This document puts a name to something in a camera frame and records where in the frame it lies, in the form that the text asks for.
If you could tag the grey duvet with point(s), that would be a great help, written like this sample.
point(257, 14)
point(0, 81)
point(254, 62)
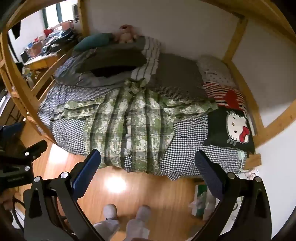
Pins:
point(76, 74)

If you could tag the cluttered wooden desk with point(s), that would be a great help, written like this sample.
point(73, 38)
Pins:
point(55, 39)

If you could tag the grey socked foot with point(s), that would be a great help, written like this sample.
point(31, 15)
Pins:
point(110, 211)

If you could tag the wooden bunk bed frame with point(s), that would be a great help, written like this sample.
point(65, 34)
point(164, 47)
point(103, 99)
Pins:
point(238, 39)

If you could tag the person's right leg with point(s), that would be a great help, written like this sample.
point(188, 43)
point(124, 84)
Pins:
point(137, 229)

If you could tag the red striped pillow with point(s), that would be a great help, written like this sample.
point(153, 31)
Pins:
point(226, 96)

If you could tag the plastic bag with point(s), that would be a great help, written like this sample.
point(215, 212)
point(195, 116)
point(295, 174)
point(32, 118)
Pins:
point(203, 201)

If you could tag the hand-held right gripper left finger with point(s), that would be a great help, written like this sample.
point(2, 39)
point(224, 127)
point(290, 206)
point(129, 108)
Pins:
point(85, 172)

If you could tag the grey slipper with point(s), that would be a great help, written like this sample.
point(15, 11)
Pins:
point(143, 212)

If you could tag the teal pillow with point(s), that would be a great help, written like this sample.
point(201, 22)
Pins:
point(92, 41)

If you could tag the black white checkered bed sheet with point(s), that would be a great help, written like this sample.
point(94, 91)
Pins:
point(192, 143)

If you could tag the pink plush toy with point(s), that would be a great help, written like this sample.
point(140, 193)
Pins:
point(124, 34)

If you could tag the green plaid shirt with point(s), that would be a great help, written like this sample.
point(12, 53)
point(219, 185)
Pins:
point(129, 120)

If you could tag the white dotted pillow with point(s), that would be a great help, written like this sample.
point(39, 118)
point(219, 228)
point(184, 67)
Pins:
point(215, 69)

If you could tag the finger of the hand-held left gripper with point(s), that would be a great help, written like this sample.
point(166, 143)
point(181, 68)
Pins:
point(34, 150)

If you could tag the grey fine-checked blanket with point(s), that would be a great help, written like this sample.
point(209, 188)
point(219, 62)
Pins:
point(178, 76)

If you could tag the dark olive pillow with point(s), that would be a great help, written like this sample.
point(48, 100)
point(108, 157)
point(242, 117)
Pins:
point(115, 60)

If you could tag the white green striped blanket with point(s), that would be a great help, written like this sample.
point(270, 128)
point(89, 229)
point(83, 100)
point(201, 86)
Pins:
point(150, 58)

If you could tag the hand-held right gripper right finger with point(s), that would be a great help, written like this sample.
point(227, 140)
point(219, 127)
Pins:
point(208, 172)

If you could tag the window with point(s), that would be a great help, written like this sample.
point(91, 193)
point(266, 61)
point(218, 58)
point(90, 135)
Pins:
point(52, 15)

